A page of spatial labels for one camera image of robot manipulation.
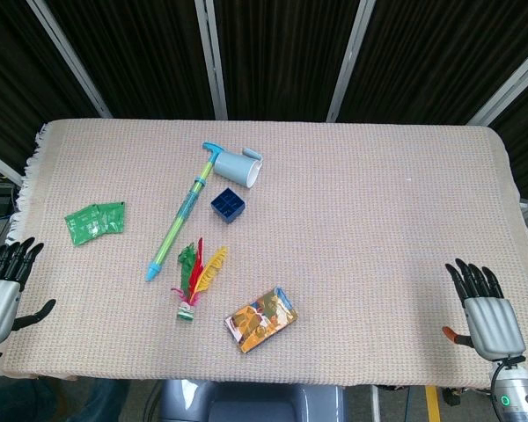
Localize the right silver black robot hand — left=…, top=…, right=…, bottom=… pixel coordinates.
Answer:
left=441, top=258, right=527, bottom=361

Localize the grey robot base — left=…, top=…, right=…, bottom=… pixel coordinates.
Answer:
left=156, top=378, right=348, bottom=422

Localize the colourful feather shuttlecock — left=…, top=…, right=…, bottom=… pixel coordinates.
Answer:
left=171, top=237, right=229, bottom=324

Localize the green snack packet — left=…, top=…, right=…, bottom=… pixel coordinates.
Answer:
left=64, top=200, right=127, bottom=249

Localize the blue green water pump toy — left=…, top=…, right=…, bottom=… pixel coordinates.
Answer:
left=145, top=141, right=224, bottom=282

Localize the orange snack box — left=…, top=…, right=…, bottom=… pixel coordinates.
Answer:
left=224, top=286, right=299, bottom=354

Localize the pink woven tablecloth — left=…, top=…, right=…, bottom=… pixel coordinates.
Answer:
left=0, top=118, right=528, bottom=390

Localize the dark blue cube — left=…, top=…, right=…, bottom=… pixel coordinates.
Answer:
left=209, top=187, right=246, bottom=225

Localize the light blue mug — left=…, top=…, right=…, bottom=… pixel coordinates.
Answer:
left=212, top=148, right=264, bottom=189

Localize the black folding screen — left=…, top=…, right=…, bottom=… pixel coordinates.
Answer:
left=0, top=0, right=528, bottom=203

